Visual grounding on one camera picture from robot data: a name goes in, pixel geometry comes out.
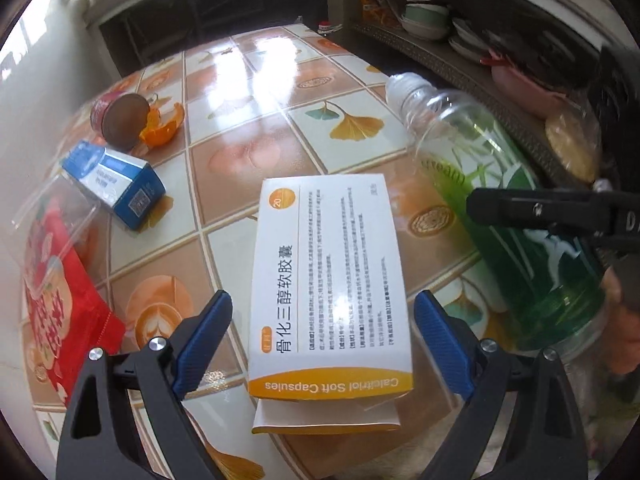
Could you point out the red can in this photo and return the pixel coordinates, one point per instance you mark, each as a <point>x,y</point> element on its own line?
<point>122,120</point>

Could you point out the blue white box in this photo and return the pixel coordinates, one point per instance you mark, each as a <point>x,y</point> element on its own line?
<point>115,180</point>

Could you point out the clear plastic wrapper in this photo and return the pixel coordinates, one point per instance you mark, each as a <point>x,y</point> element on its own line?
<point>60,200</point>

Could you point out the orange peel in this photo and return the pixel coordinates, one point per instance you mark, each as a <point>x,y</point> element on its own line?
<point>160,132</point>

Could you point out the green plastic bottle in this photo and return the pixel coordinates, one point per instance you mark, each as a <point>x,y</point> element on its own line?
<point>525,280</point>

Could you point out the white orange medicine box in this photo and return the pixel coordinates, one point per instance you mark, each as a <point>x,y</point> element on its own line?
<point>325,285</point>

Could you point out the orange snack packet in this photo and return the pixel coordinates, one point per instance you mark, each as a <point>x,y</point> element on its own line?
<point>377,7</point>

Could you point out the green white bowl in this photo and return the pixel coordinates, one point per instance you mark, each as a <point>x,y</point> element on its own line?
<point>425,20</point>

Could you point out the red snack bag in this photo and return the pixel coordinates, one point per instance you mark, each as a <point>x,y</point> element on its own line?
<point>65,320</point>

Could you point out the person's right hand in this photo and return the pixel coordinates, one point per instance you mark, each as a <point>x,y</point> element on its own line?
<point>625,325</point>

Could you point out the pink plastic basin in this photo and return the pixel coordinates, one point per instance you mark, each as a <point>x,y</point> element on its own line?
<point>525,90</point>

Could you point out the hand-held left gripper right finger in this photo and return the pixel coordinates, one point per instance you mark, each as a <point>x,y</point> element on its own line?
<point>445,345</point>

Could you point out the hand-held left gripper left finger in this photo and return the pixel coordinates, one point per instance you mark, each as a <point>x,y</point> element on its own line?
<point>200,345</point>

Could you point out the bag of yellow food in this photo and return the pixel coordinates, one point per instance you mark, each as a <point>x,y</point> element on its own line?
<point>572,145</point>

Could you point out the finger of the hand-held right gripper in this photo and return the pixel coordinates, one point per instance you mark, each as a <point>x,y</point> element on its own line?
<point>525,207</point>

